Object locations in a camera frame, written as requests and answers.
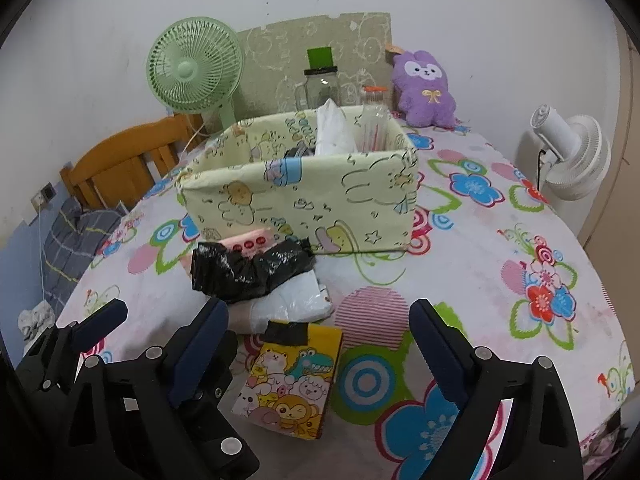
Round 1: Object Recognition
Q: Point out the pink tissue pack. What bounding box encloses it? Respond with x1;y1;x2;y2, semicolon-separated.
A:
190;227;278;278

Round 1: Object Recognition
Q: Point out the black fan cable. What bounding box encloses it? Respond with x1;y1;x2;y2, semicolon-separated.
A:
535;147;549;191

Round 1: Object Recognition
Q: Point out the white plastic packet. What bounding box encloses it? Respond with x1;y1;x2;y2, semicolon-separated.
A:
227;270;335;335

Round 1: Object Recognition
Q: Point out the wooden bed headboard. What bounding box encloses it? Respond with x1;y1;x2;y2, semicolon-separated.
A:
60;115;206;211

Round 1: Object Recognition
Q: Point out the cartoon print plastic packet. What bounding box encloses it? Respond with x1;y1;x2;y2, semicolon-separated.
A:
357;112;392;153

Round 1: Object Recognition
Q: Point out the yellow cartoon fabric storage box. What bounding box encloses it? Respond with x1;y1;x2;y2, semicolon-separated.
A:
179;105;420;256

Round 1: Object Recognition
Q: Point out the green desk fan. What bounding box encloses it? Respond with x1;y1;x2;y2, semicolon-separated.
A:
145;16;246;133

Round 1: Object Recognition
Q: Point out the white fan power cable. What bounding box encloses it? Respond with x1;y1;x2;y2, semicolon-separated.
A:
182;115;208;153

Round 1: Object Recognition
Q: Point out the crumpled white grey cloth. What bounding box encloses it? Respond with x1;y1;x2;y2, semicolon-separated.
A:
17;302;56;343

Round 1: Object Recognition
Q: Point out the cotton swab container orange lid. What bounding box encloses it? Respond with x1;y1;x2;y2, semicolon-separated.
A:
360;86;391;116

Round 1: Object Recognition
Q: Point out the floral tablecloth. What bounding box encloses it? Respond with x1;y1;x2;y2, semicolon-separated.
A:
55;120;638;480

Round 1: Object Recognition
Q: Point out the wall power socket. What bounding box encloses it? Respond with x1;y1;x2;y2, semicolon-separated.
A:
31;182;56;208

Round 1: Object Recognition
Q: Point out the white soft tissue pack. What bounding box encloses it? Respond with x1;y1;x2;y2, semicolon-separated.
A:
314;99;358;156

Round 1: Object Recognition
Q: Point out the white standing fan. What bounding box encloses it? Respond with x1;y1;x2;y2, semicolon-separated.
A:
517;104;612;241

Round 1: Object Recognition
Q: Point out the white charging cable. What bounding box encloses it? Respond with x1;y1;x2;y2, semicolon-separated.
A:
35;205;52;306

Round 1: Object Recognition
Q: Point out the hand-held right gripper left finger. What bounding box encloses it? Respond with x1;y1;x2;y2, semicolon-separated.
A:
67;299;230;480

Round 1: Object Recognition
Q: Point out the glass jar with green lid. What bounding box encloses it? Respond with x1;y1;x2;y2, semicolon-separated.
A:
295;47;343;111

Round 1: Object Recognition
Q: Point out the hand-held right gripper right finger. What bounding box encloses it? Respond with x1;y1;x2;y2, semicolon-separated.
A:
409;299;583;480

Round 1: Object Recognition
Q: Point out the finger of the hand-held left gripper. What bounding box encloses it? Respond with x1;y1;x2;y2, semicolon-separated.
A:
177;330;261;480
16;299;129;397

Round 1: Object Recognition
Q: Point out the purple plush bunny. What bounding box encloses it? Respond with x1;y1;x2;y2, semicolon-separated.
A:
385;44;458;128

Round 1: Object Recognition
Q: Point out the black garbage bag roll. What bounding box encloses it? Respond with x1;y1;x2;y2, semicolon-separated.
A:
191;238;317;304

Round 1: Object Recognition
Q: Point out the grey scrunchie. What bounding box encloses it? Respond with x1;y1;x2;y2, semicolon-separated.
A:
284;141;317;161

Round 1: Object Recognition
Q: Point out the green patterned board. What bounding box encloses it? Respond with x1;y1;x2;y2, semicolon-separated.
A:
235;11;393;113

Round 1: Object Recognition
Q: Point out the beige door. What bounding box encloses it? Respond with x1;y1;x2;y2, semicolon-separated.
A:
580;15;640;271

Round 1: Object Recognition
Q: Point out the grey plaid pillow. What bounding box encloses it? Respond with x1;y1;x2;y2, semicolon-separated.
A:
42;197;126;286

